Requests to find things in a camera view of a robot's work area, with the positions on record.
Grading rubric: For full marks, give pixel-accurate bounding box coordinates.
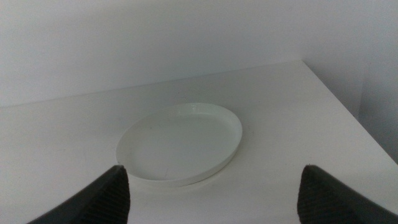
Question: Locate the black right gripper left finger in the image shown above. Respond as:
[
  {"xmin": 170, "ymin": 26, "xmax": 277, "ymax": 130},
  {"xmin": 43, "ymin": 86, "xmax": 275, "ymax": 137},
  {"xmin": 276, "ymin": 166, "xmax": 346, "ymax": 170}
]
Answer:
[{"xmin": 27, "ymin": 164, "xmax": 131, "ymax": 224}]

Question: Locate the white shallow bowl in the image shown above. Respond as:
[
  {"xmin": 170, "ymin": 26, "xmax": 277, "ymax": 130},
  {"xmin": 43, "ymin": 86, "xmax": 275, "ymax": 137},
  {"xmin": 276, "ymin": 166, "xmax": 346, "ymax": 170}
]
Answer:
[{"xmin": 115, "ymin": 102, "xmax": 243, "ymax": 188}]

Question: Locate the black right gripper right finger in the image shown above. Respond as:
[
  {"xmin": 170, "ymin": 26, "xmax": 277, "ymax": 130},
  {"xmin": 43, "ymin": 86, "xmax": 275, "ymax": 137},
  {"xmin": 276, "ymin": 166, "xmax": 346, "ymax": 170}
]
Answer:
[{"xmin": 297, "ymin": 164, "xmax": 398, "ymax": 224}]

